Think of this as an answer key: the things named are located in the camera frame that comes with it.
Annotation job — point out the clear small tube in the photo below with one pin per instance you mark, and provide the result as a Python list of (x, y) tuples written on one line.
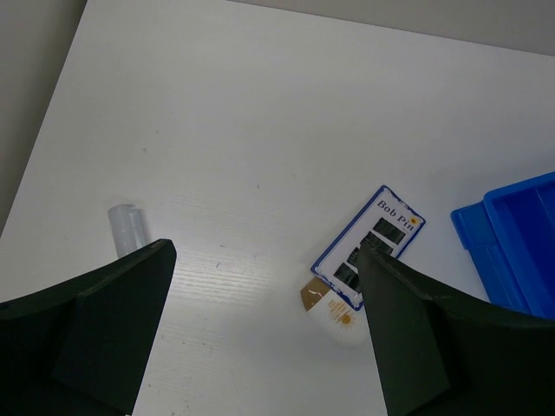
[(129, 228)]

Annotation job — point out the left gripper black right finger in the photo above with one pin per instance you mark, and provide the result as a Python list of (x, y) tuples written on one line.
[(440, 351)]

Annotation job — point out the blue plastic divided bin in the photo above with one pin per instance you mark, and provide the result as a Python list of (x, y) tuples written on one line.
[(509, 236)]

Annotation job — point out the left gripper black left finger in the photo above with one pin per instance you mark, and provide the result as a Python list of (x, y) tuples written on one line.
[(81, 347)]

